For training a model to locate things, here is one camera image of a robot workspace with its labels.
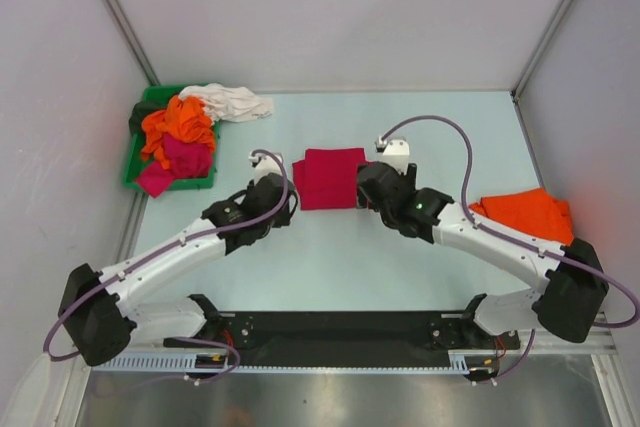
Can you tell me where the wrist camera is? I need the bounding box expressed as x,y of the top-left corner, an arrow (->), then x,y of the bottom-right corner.
249,153 -> 285,185
375,136 -> 410,175

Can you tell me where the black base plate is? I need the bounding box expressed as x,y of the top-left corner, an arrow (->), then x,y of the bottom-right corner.
191,311 -> 520,368

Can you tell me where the magenta t shirt in bin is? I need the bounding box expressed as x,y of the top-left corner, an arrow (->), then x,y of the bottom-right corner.
133,133 -> 214,198

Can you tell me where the white t shirt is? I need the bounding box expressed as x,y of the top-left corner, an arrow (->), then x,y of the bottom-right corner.
178,83 -> 275,123

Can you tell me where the grey slotted cable duct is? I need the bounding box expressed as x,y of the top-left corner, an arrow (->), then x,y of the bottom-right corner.
94,352 -> 493,375

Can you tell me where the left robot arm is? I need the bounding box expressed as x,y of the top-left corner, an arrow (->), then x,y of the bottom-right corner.
58,173 -> 298,367

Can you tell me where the green plastic bin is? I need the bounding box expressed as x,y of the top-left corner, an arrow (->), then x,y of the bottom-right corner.
122,84 -> 217,192

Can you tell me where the dark green t shirt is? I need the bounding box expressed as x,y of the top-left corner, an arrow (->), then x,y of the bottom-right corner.
128,100 -> 165,135

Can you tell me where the aluminium frame rail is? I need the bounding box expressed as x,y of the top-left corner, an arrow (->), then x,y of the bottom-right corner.
119,311 -> 616,356

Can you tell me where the crimson t shirt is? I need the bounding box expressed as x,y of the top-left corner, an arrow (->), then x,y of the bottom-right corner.
292,148 -> 367,211

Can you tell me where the crumpled orange t shirt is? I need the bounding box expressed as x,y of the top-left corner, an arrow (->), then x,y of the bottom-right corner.
140,95 -> 216,169

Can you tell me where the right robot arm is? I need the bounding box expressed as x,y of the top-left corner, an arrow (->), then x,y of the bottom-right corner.
356,162 -> 609,348

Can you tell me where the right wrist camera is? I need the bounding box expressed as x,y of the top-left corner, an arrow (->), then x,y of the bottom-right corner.
375,136 -> 410,175

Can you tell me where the folded orange t shirt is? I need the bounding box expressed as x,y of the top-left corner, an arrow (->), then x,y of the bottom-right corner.
469,188 -> 574,245

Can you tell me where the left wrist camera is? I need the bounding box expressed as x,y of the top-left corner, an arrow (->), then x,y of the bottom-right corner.
249,153 -> 285,185

